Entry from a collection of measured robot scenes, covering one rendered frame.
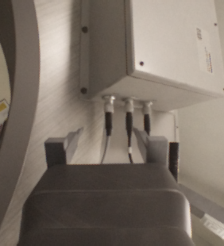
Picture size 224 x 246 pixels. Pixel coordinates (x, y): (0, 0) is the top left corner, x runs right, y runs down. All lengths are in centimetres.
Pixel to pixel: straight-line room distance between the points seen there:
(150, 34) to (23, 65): 15
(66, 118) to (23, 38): 11
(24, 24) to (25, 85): 7
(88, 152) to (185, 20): 23
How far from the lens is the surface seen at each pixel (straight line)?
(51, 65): 29
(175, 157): 36
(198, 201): 517
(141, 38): 22
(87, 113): 28
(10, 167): 21
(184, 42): 27
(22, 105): 21
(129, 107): 28
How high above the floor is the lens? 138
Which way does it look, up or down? 29 degrees up
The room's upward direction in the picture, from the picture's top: 45 degrees clockwise
